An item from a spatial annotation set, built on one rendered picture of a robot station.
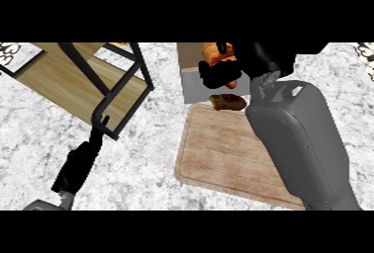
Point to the cardboard box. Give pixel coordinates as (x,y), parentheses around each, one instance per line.
(194,87)

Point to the orange croissant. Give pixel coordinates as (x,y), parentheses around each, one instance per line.
(215,54)

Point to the dark brown bread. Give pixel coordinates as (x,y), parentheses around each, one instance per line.
(228,102)

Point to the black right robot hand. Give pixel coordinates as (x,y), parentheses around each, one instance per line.
(272,56)

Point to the black-framed wooden tiered shelf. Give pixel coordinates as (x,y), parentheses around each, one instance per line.
(62,82)

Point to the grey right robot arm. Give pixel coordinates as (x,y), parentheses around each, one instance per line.
(297,141)

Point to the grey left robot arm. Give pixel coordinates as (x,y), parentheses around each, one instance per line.
(49,204)

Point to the wooden cutting board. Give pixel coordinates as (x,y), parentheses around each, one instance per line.
(219,154)

